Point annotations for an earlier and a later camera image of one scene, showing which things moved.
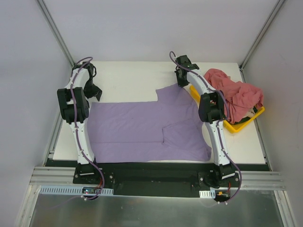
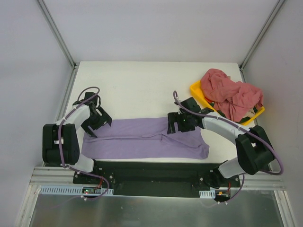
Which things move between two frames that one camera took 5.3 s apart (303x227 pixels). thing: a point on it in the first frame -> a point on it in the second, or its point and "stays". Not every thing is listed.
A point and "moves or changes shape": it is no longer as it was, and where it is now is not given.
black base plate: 152,179 stays
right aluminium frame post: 259,39 stays
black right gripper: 181,79 -> 175,123
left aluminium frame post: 56,31 stays
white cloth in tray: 250,113 stays
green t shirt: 245,118 stays
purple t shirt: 171,128 moves or changes shape
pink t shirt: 239,97 stays
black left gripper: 92,89 -> 97,122
